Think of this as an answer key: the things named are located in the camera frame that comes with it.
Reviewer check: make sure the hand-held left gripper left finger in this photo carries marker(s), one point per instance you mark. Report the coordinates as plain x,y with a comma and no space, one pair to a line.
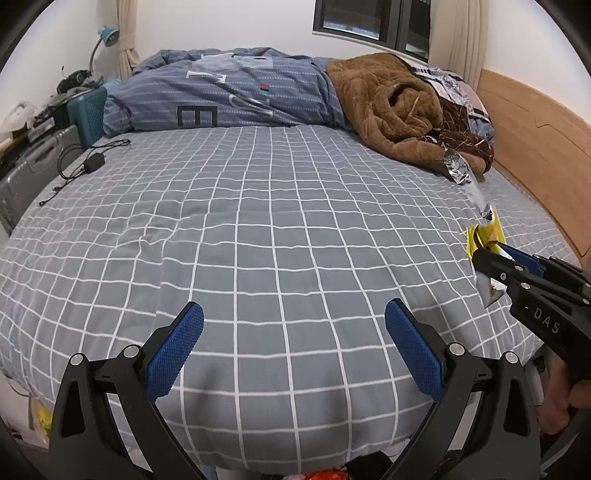
178,350

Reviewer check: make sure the white plastic object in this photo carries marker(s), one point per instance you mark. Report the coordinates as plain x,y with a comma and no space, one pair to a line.
18,115

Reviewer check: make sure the blue striped duvet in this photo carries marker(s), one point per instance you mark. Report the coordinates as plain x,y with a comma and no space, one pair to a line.
231,92

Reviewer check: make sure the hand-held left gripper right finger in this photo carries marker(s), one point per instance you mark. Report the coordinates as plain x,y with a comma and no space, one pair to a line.
411,344

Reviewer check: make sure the beige curtain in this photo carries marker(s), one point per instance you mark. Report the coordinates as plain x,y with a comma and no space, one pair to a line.
127,46
461,37

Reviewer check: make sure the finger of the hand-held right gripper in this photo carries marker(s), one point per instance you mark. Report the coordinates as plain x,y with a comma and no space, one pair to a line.
526,264
494,267

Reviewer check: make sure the pile of dark items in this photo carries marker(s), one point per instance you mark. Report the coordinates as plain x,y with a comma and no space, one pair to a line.
46,120

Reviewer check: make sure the yellow snack wrapper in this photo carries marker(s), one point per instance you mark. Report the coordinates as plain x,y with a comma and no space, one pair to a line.
487,233

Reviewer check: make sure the wooden headboard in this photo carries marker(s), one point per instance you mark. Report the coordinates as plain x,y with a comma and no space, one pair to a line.
531,138

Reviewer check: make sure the bed with grey checked sheet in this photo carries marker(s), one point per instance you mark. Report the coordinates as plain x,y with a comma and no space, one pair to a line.
231,230

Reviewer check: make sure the grey suitcase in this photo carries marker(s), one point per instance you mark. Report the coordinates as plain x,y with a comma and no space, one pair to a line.
32,161

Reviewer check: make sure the dark framed window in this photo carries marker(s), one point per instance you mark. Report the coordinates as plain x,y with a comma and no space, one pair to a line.
351,18

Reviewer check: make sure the black headphones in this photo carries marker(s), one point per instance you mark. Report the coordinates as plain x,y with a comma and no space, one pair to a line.
74,78

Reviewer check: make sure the yellow plastic bag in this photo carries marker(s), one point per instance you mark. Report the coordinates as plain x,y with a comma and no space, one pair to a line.
42,417

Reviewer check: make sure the silver foil wrapper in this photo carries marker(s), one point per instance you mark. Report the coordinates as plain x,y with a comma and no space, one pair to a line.
457,166

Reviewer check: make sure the blue desk lamp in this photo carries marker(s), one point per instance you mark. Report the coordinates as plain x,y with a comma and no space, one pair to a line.
110,37

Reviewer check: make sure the brown fleece blanket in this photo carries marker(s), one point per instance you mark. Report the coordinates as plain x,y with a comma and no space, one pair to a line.
378,106

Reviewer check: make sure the white and blue patterned pillow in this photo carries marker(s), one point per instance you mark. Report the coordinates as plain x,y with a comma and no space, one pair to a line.
455,85

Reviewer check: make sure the person's right hand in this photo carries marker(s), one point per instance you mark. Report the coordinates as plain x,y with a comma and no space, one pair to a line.
554,401

